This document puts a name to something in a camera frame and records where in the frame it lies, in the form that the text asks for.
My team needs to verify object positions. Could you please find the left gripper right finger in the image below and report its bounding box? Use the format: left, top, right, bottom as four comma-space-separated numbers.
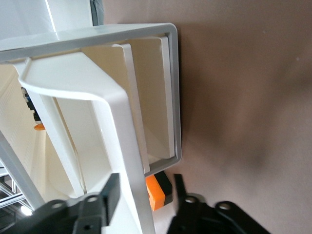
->
167, 174, 271, 234

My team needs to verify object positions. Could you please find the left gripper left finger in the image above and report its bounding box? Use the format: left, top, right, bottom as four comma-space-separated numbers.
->
4, 173, 121, 234

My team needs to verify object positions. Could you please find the white plastic drawer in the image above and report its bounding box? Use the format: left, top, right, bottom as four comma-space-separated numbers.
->
81, 43, 151, 173
0, 52, 156, 234
128, 36, 176, 159

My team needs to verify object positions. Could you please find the white drawer cabinet housing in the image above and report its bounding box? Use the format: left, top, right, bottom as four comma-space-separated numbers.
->
0, 0, 183, 213

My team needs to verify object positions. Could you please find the pushbutton with orange cap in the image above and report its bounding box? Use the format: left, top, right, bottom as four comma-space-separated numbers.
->
20, 86, 46, 132

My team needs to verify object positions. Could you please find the brown table mat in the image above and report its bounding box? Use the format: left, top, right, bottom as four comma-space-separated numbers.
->
102, 0, 312, 234

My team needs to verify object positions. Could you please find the orange button enclosure box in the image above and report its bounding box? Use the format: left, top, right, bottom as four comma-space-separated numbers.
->
145, 170, 174, 212

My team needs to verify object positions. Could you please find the aluminium profile frame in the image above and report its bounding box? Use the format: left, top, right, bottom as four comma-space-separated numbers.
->
0, 168, 32, 213

